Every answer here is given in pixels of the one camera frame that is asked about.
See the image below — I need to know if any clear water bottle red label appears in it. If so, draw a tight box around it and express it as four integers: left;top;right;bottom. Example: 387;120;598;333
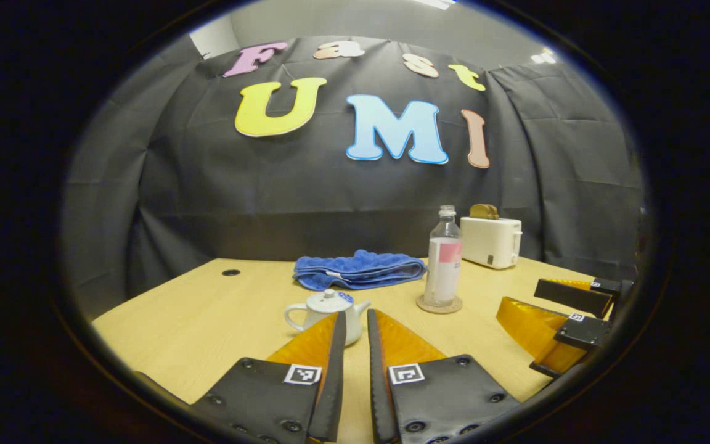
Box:
423;205;463;308

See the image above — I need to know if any white toaster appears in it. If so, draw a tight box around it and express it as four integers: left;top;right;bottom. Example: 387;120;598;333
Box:
459;216;523;270

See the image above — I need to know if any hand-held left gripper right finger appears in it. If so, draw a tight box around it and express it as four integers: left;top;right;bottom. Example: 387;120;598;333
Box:
365;308;522;444

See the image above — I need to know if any round cork coaster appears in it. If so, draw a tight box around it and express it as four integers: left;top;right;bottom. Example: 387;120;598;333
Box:
416;294;463;315

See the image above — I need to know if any white ceramic teacup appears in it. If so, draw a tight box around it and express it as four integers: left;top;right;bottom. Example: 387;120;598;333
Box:
284;289;372;347

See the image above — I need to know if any blue folded towel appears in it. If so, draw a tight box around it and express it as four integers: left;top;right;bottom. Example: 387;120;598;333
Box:
293;249;428;291

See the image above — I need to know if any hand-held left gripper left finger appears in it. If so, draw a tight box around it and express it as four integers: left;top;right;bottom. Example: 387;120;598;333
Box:
192;311;348;444

